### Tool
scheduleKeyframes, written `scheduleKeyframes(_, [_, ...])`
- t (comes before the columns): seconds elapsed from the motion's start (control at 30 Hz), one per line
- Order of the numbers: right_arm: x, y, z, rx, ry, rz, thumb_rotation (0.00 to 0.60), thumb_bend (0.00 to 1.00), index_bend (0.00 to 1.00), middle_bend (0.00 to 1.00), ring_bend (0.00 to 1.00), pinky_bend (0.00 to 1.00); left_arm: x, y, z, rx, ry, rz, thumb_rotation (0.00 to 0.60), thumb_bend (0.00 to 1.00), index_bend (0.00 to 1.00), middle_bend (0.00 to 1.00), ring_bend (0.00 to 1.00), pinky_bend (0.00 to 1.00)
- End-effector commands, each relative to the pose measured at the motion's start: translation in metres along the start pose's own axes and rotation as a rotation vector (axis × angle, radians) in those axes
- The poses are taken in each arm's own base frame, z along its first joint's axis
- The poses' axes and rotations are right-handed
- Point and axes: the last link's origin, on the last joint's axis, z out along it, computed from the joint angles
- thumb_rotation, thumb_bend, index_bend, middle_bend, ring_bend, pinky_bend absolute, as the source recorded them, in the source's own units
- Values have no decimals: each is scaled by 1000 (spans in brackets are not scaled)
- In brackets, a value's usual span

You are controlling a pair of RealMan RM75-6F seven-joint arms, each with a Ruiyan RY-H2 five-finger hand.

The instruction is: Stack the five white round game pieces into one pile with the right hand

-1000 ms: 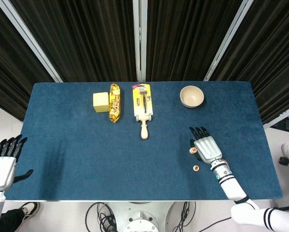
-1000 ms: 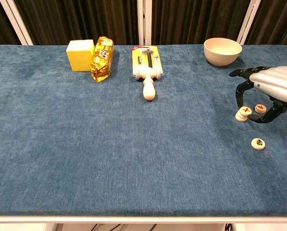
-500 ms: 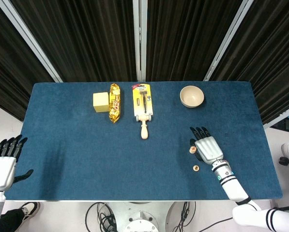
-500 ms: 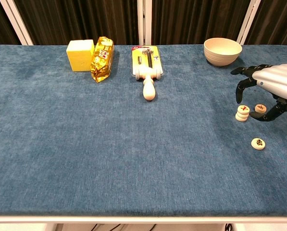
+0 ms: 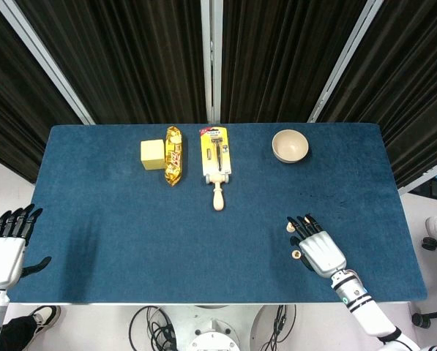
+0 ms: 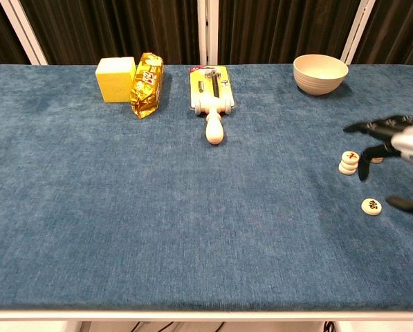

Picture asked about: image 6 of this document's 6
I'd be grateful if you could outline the gold foil snack packet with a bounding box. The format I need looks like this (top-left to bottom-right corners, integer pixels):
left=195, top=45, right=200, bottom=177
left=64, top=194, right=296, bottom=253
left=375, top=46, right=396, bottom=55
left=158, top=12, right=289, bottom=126
left=129, top=52, right=165, bottom=120

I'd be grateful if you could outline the yellow cube block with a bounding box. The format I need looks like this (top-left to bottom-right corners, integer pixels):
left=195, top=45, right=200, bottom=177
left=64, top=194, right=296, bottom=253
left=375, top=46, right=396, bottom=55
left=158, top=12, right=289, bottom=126
left=95, top=57, right=137, bottom=104

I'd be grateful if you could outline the yellow razor blister pack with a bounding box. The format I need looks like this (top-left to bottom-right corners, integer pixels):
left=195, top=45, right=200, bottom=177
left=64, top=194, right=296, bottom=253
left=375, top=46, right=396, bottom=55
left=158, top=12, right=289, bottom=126
left=188, top=64, right=235, bottom=110

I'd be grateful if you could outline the blue velvet table cover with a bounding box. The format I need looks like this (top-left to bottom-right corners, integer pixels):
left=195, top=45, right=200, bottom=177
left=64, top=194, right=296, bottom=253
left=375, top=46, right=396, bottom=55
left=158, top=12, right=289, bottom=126
left=0, top=64, right=413, bottom=312

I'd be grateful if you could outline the cream wooden roller massager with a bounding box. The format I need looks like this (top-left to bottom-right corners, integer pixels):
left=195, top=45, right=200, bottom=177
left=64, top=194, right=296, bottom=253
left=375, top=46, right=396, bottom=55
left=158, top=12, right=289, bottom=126
left=193, top=96, right=234, bottom=145

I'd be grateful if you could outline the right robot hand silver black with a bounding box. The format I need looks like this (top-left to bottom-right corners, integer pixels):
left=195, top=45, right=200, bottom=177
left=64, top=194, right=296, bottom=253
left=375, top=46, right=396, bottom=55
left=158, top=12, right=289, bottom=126
left=342, top=116, right=413, bottom=216

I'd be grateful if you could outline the white partition frame post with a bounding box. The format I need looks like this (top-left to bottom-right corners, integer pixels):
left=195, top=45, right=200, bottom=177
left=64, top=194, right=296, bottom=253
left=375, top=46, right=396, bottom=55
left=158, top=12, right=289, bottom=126
left=196, top=0, right=220, bottom=66
left=0, top=0, right=49, bottom=66
left=340, top=0, right=377, bottom=65

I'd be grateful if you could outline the cream chess piece black character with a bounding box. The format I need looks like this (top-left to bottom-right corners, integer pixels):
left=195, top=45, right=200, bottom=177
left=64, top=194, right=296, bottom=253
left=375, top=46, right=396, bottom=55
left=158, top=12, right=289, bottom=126
left=360, top=198, right=383, bottom=216

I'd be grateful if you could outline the beige ribbed bowl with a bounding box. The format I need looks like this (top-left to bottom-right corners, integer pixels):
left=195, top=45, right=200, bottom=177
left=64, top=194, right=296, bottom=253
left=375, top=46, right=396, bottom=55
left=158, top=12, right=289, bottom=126
left=293, top=54, right=349, bottom=96

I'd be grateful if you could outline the white table frame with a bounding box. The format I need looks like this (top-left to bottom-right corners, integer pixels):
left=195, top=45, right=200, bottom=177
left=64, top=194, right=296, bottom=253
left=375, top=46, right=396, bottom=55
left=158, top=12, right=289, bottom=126
left=0, top=308, right=413, bottom=332

